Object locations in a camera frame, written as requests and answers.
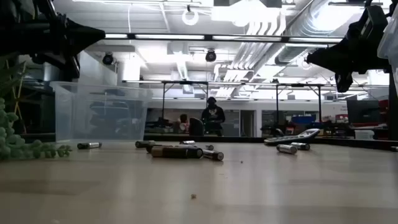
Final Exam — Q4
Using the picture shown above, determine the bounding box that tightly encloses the black folding table frame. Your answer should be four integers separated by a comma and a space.
160, 80, 210, 125
275, 83, 324, 124

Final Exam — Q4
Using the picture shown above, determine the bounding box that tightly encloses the black monitor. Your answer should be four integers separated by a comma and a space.
346, 99, 382, 124

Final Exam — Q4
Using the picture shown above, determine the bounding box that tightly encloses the white box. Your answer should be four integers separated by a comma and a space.
354, 129, 376, 141

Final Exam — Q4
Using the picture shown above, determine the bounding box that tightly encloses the black and gold battery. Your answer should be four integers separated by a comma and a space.
150, 146, 204, 159

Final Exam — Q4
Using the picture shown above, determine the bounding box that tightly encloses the overhead light bar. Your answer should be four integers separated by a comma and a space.
104, 32, 343, 44

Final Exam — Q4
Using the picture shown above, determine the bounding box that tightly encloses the black office chair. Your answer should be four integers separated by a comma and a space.
188, 117, 205, 137

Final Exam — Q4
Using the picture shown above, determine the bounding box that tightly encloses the white ring light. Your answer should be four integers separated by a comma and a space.
181, 7, 200, 27

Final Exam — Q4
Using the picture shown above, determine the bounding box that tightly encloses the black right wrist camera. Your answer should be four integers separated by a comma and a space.
335, 72, 354, 93

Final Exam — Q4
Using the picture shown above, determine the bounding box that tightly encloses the black remote control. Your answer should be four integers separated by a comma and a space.
263, 128, 321, 146

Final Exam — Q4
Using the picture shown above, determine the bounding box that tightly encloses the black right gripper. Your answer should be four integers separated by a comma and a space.
306, 5, 391, 75

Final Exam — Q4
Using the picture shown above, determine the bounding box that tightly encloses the black table frame rail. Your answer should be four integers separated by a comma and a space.
18, 133, 398, 151

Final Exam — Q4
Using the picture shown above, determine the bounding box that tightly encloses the blue crate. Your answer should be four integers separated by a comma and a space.
291, 115, 315, 124

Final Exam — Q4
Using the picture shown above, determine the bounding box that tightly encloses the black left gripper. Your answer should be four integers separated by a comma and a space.
32, 0, 106, 63

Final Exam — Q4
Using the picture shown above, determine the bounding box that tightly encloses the green potted succulent plant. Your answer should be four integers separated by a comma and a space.
0, 52, 73, 162

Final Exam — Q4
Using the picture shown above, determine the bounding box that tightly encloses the person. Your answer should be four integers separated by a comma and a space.
201, 96, 226, 137
177, 113, 190, 134

